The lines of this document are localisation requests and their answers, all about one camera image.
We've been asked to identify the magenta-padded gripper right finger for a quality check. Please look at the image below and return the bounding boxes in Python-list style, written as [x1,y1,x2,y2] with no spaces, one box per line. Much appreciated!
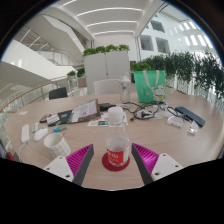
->
[130,142,184,186]

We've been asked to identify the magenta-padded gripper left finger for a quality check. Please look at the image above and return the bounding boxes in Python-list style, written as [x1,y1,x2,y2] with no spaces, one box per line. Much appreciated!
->
[43,143,95,187]

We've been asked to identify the red-labelled clear water bottle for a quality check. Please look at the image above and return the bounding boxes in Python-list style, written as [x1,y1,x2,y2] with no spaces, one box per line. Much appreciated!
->
[105,106,131,168]

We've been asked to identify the white computer mouse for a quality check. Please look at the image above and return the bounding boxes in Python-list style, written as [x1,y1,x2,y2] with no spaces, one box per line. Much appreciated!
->
[32,127,50,142]

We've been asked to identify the small teal item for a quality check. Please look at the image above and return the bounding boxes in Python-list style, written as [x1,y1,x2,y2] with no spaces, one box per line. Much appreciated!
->
[52,124,68,133]

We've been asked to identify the small white case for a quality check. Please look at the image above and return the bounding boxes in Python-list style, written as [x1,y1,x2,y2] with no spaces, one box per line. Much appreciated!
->
[31,121,41,133]

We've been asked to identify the white power bank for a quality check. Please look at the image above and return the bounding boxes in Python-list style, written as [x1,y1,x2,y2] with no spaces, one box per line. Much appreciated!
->
[20,123,31,144]

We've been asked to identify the clear plastic packet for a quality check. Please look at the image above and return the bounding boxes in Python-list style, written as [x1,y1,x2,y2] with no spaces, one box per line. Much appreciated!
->
[166,115,185,128]
[187,120,200,136]

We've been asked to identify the white card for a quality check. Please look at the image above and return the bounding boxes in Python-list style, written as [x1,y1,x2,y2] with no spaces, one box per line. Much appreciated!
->
[46,114,60,125]

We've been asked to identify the flat round red coaster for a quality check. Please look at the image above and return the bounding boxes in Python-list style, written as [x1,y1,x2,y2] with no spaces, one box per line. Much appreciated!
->
[101,152,131,172]

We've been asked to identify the small red-black device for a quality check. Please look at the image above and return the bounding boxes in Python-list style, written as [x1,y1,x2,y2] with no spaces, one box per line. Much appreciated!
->
[39,113,52,123]

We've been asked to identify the black notebook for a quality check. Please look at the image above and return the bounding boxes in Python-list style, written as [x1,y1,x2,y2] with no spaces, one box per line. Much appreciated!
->
[47,109,74,128]

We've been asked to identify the colourful sticker sheet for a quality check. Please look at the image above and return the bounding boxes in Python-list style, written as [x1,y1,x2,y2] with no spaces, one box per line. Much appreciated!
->
[87,112,129,128]

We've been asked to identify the small white charger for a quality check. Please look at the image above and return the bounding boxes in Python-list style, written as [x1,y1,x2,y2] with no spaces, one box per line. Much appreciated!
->
[116,103,132,110]

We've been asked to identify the black chair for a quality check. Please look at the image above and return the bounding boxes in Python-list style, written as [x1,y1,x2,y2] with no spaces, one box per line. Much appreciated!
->
[48,87,69,101]

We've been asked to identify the small black box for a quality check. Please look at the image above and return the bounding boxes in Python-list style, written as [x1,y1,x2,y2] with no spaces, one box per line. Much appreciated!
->
[99,102,117,112]

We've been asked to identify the green tote bag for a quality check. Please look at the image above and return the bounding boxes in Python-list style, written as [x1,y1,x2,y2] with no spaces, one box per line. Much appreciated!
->
[133,69,167,104]

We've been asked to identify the tall clear white-capped bottle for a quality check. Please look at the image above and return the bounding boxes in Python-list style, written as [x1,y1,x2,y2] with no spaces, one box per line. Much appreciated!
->
[119,73,132,104]

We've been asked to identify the white chair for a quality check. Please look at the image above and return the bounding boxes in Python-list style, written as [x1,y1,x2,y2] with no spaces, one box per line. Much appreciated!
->
[93,78,122,96]

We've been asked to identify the glass planters with green plants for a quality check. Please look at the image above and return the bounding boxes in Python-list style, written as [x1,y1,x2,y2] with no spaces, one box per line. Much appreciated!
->
[66,67,88,89]

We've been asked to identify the row of green hedge plants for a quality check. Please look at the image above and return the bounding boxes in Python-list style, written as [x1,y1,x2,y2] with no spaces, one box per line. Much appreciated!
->
[130,46,224,101]

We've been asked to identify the white cabinet with plants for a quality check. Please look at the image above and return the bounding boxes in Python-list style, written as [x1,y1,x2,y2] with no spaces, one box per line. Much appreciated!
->
[82,43,132,96]

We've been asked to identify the ceiling strip lights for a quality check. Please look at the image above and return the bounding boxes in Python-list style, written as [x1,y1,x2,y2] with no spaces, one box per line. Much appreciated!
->
[61,0,144,36]

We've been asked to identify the thin white cable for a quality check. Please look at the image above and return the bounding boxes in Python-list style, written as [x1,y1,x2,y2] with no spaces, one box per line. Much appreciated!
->
[17,141,28,163]

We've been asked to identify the tangled black cables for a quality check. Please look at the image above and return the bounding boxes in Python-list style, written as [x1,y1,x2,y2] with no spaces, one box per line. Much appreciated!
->
[123,100,193,123]

